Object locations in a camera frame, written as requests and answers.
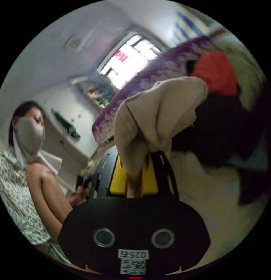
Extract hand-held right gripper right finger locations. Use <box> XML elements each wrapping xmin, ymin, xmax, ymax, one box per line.
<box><xmin>141</xmin><ymin>154</ymin><xmax>159</xmax><ymax>196</ymax></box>

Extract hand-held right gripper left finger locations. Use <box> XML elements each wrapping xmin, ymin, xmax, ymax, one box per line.
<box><xmin>110</xmin><ymin>155</ymin><xmax>128</xmax><ymax>195</ymax></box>

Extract beige shorts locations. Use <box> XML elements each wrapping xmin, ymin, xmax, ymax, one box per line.
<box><xmin>114</xmin><ymin>76</ymin><xmax>209</xmax><ymax>199</ymax></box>

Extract person's left forearm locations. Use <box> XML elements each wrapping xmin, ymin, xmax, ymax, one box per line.
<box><xmin>40</xmin><ymin>173</ymin><xmax>73</xmax><ymax>214</ymax></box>

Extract person's right forearm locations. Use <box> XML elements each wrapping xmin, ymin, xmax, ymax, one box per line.
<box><xmin>40</xmin><ymin>192</ymin><xmax>66</xmax><ymax>242</ymax></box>

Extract person's left hand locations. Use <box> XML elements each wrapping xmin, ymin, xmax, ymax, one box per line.
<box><xmin>69</xmin><ymin>190</ymin><xmax>89</xmax><ymax>208</ymax></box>

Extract white cupboard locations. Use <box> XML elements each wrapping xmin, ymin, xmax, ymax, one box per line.
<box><xmin>42</xmin><ymin>106</ymin><xmax>100</xmax><ymax>194</ymax></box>

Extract bed with white and purple cover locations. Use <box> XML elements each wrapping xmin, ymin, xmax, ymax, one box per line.
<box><xmin>91</xmin><ymin>35</ymin><xmax>271</xmax><ymax>265</ymax></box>

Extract person's body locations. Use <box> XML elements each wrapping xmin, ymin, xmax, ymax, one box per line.
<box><xmin>0</xmin><ymin>100</ymin><xmax>71</xmax><ymax>266</ymax></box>

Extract pile of clothes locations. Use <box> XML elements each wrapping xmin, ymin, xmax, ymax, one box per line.
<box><xmin>172</xmin><ymin>50</ymin><xmax>270</xmax><ymax>207</ymax></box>

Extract window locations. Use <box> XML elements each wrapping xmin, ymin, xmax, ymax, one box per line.
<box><xmin>96</xmin><ymin>31</ymin><xmax>163</xmax><ymax>90</ymax></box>

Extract round ceiling lamp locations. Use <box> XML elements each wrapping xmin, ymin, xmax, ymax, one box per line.
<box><xmin>65</xmin><ymin>36</ymin><xmax>83</xmax><ymax>50</ymax></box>

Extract wall shelf with items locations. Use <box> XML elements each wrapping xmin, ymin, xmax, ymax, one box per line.
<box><xmin>71</xmin><ymin>76</ymin><xmax>116</xmax><ymax>111</ymax></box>

